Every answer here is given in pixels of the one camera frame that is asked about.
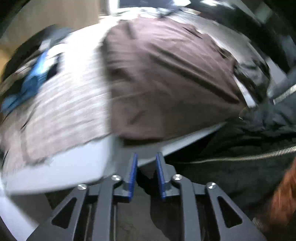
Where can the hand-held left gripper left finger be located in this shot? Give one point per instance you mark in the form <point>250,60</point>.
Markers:
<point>132,176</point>

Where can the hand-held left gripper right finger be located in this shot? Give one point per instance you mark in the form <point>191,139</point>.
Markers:
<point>160,176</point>

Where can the brown fleece garment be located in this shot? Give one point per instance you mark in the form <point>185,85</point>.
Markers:
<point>173,81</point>

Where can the pile of folded clothes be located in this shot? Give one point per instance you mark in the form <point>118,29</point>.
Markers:
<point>34,76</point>

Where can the white mattress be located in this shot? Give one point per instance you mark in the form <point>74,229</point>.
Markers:
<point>69,173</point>

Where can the plaid blanket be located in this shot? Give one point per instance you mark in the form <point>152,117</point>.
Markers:
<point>69,115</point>

